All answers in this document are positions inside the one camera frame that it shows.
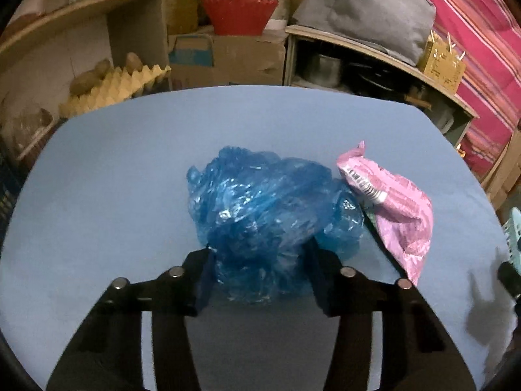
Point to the cardboard box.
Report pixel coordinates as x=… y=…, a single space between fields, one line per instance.
x=203 y=59

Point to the wooden wall shelf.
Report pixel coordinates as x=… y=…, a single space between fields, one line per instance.
x=39 y=61

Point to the blue plastic bag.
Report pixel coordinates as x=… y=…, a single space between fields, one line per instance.
x=255 y=210

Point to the yellow egg tray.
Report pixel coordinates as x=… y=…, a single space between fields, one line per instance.
x=119 y=85

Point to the potato on egg tray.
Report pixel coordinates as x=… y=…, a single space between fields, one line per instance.
x=84 y=82

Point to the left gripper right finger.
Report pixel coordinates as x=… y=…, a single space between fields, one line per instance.
x=323 y=270

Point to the grey fabric cover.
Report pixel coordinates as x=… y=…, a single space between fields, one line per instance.
x=399 y=28

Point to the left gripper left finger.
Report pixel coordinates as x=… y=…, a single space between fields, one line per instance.
x=199 y=279

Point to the low wooden cabinet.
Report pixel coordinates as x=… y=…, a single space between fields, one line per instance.
x=321 y=60

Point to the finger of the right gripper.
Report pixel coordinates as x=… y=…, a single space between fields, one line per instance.
x=510 y=279

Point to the striped pink curtain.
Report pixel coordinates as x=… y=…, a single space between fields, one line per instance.
x=489 y=36

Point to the blue table cloth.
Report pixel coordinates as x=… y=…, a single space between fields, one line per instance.
x=108 y=197

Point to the pink plastic packet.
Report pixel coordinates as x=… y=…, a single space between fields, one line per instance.
x=402 y=213

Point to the red plastic bowl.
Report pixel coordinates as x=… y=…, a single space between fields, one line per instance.
x=239 y=17

